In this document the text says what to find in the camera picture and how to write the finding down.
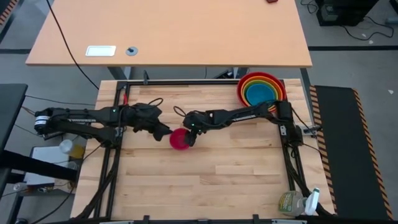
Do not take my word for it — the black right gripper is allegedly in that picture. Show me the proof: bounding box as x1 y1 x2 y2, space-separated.
182 109 216 148

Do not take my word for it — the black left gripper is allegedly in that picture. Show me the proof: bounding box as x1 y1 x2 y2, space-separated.
123 102 174 142

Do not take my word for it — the small pink plastic bowl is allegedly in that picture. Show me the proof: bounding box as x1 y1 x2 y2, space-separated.
169 128 191 151

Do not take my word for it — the stack of rainbow nested bowls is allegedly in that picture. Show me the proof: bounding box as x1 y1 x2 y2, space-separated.
236 72 287 113

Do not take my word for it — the orange plastic bowl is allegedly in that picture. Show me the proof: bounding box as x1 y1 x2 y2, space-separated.
239 73 285 110

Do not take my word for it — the lime green plastic bowl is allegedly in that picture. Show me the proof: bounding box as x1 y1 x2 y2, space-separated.
241 77 282 109

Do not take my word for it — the teal plastic bowl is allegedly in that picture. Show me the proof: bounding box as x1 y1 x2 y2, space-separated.
245 83 277 107

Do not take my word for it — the clear plastic bottle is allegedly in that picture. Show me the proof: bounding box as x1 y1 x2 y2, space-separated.
58 139 86 160

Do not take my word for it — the white rectangular desk plate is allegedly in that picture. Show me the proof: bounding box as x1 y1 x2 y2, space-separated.
85 45 117 58

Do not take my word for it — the light wooden desk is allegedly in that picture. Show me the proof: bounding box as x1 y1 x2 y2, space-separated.
25 0 313 69

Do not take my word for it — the grey power strip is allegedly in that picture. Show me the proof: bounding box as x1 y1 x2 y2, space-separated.
302 125 322 135

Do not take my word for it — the spray bottle with white trigger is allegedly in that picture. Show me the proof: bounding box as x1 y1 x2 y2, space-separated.
277 187 322 217

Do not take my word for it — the white box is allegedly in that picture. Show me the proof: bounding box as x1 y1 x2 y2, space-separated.
22 146 79 188

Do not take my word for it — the black side table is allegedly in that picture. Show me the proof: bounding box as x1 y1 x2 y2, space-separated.
0 83 29 150

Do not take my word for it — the black hazard-striped floor mat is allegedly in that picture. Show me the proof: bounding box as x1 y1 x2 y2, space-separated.
308 84 394 221

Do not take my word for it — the black equipment box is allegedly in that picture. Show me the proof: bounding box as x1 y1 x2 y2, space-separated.
315 0 381 27

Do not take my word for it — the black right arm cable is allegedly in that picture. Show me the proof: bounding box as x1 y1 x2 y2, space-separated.
172 105 187 118

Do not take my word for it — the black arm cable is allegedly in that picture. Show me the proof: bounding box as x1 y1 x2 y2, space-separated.
147 97 165 108
172 105 187 118

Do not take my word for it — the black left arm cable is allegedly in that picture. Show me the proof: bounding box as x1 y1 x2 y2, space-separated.
147 97 165 108

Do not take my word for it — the black table rig frame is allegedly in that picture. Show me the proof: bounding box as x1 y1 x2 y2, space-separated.
74 78 336 224

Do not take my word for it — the long black floor cable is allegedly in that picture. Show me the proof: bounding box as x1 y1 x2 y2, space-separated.
45 0 100 91

